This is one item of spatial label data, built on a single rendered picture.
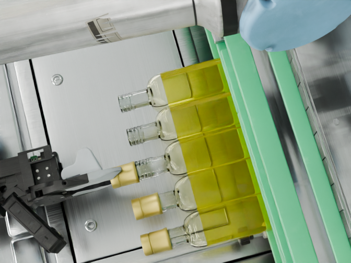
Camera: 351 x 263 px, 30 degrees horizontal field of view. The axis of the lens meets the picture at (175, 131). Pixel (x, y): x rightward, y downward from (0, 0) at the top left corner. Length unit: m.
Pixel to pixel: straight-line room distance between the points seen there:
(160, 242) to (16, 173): 0.25
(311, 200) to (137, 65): 0.48
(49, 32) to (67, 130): 0.65
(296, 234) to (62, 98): 0.54
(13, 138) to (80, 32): 0.67
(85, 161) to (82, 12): 0.49
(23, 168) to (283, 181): 0.40
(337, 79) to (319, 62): 0.03
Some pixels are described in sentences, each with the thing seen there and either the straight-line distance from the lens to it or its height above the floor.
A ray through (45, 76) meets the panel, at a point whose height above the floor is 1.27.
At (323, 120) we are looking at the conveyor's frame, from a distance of 0.93.
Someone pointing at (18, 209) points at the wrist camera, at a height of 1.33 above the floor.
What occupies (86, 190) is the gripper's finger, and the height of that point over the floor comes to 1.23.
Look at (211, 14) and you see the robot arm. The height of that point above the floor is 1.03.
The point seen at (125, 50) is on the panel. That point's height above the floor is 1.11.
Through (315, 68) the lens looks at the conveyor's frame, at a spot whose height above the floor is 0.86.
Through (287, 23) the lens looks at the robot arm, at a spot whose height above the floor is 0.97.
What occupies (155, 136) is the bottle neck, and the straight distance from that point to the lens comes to 1.06.
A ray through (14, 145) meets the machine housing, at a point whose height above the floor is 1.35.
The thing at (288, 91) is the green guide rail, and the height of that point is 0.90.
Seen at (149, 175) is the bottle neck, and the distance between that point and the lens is 1.04.
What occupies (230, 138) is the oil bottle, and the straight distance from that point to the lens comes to 1.04.
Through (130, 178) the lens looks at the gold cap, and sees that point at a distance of 1.04.
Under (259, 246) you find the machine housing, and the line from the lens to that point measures 1.19.
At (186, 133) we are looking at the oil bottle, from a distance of 1.04.
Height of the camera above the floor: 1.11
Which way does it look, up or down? 3 degrees down
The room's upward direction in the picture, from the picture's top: 105 degrees counter-clockwise
